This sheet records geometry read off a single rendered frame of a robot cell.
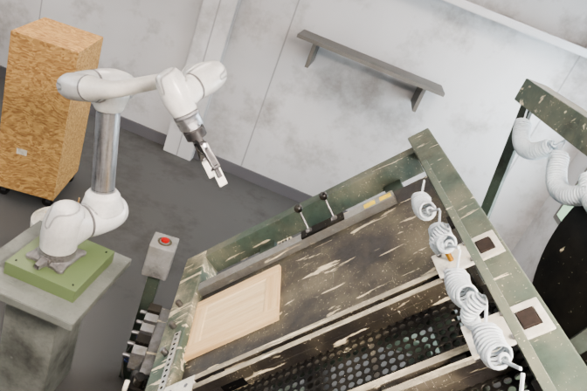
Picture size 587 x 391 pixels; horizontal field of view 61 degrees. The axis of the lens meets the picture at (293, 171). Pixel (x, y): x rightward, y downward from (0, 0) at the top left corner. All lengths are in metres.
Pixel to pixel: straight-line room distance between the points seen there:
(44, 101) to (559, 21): 4.02
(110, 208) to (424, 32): 3.21
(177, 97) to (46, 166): 2.38
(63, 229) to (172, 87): 0.89
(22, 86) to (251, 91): 2.10
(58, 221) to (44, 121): 1.63
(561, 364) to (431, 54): 3.75
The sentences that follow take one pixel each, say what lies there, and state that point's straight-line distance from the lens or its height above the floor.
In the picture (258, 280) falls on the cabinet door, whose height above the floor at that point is 1.13.
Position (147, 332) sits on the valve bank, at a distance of 2.28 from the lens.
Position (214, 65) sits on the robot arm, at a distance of 1.82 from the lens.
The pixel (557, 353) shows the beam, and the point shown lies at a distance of 1.24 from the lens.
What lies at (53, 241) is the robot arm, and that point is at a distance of 2.33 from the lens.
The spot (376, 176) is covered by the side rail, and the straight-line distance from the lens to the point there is 2.25.
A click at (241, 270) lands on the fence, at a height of 1.08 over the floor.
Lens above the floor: 2.40
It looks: 24 degrees down
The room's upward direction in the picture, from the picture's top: 22 degrees clockwise
